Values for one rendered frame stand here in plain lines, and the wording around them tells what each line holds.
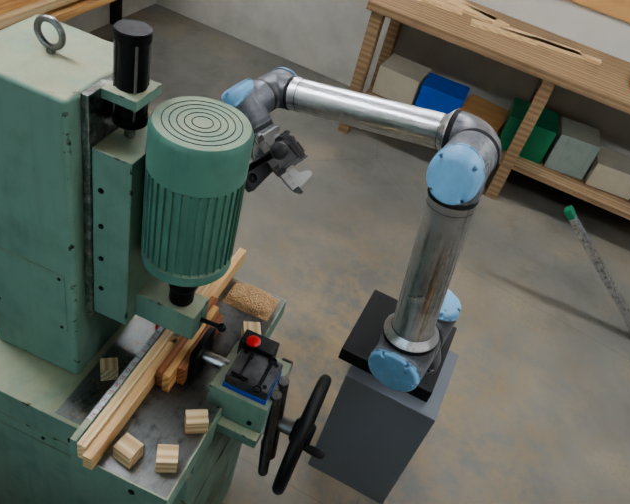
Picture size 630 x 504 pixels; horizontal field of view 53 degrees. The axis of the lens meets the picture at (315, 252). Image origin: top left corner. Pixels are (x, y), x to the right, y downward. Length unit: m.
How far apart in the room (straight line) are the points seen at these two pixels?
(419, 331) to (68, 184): 0.92
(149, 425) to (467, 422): 1.67
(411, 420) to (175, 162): 1.26
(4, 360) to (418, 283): 0.97
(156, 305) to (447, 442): 1.61
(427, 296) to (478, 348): 1.52
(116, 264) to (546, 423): 2.13
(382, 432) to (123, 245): 1.18
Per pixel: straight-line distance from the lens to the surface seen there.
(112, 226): 1.22
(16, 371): 1.60
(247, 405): 1.36
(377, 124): 1.56
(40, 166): 1.19
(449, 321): 1.82
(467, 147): 1.36
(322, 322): 2.84
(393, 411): 2.02
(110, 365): 1.53
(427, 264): 1.49
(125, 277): 1.29
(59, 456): 1.65
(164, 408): 1.40
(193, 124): 1.07
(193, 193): 1.06
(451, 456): 2.64
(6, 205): 1.31
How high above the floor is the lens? 2.08
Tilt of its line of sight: 41 degrees down
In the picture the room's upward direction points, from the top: 17 degrees clockwise
